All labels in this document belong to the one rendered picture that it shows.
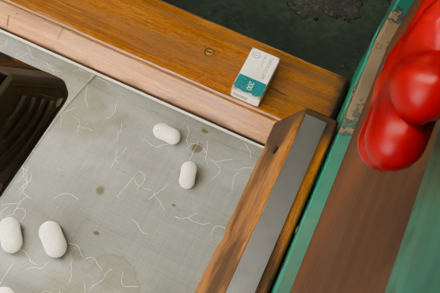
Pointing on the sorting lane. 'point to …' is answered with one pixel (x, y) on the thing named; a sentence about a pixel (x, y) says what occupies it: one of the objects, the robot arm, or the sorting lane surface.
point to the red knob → (405, 95)
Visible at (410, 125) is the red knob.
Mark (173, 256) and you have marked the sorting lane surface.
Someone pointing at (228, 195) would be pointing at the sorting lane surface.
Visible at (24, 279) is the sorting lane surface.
